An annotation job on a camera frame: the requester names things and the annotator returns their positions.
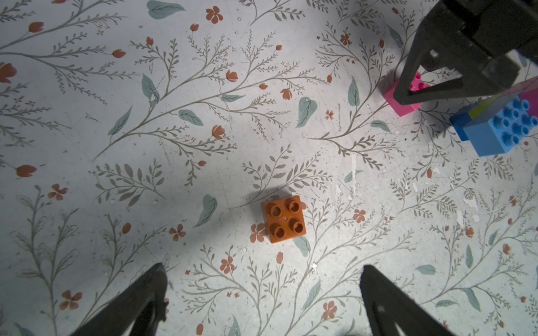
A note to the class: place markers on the orange square lego brick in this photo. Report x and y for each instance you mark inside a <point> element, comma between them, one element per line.
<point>284,219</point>

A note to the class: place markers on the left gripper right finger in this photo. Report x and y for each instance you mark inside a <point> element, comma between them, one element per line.
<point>390,311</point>

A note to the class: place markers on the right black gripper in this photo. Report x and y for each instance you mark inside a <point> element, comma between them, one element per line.
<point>467,40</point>

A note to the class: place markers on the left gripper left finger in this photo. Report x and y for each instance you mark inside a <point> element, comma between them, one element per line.
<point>138,309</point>

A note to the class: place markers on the blue and green brick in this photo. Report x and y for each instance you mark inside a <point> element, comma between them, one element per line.
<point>470,112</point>

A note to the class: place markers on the light blue long lego brick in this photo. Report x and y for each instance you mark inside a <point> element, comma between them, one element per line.
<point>501,126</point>

